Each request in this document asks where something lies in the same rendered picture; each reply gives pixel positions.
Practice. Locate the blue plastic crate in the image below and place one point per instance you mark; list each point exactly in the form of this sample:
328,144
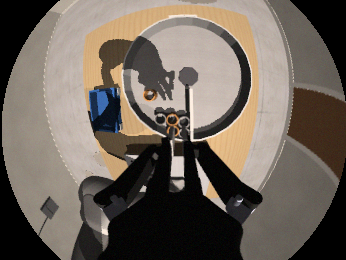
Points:
102,110

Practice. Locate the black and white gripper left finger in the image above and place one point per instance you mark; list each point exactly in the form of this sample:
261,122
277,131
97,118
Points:
130,182

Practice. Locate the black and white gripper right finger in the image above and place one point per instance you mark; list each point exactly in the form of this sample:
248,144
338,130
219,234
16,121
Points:
240,199

